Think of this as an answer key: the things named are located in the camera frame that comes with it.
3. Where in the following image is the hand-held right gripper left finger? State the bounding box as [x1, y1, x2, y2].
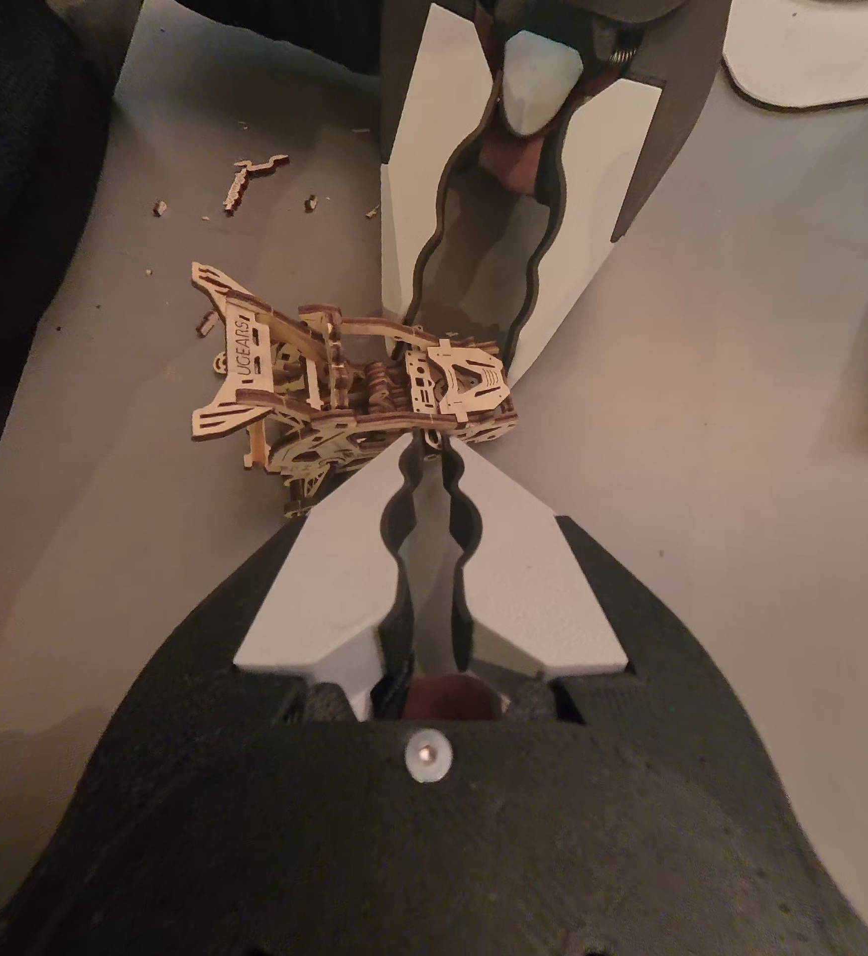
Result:
[232, 437, 418, 719]

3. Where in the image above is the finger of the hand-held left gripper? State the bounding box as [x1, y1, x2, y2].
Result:
[504, 78, 668, 383]
[378, 0, 499, 320]

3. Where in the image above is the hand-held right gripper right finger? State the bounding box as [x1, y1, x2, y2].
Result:
[445, 439, 632, 711]

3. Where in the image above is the wooden mechanical model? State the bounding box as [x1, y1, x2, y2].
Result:
[191, 261, 518, 524]

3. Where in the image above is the perforated wooden link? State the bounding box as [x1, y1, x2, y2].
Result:
[404, 350, 446, 449]

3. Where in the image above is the person's left hand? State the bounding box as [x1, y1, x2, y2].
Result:
[479, 121, 552, 197]

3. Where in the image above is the person's right hand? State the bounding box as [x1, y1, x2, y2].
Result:
[402, 674, 503, 722]

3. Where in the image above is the white tablet stand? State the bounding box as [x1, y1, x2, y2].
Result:
[721, 0, 868, 109]

